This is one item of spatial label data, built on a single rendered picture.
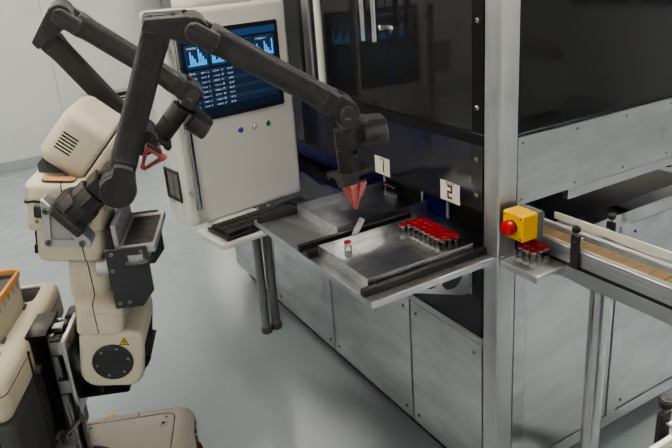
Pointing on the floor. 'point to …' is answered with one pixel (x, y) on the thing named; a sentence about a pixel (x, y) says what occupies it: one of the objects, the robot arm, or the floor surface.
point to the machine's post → (500, 181)
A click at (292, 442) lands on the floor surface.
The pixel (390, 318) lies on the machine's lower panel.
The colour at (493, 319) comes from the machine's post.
